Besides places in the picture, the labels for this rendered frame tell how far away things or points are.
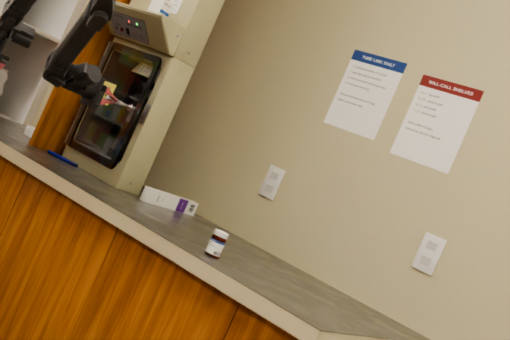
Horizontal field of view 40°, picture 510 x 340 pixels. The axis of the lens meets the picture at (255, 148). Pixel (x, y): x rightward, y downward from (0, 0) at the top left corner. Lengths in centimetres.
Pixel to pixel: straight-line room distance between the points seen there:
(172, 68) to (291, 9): 58
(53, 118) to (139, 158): 38
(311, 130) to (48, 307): 105
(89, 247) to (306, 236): 76
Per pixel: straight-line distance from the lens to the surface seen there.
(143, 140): 237
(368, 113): 239
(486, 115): 224
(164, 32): 232
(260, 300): 158
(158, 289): 180
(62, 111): 261
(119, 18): 249
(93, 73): 221
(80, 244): 202
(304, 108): 252
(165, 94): 238
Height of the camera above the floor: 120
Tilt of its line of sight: 1 degrees up
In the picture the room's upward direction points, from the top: 24 degrees clockwise
